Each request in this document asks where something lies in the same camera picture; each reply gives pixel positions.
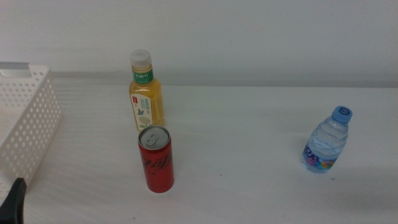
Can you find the red cola can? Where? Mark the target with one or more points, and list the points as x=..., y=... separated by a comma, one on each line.
x=157, y=165

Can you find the yellow tea bottle green label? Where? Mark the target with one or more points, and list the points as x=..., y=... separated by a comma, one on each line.
x=154, y=99

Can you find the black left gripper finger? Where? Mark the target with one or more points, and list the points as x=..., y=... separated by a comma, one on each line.
x=14, y=205

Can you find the white perforated plastic basket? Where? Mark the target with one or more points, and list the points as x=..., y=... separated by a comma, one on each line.
x=37, y=102

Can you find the small water bottle blue cap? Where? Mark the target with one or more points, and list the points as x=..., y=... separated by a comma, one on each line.
x=326, y=140

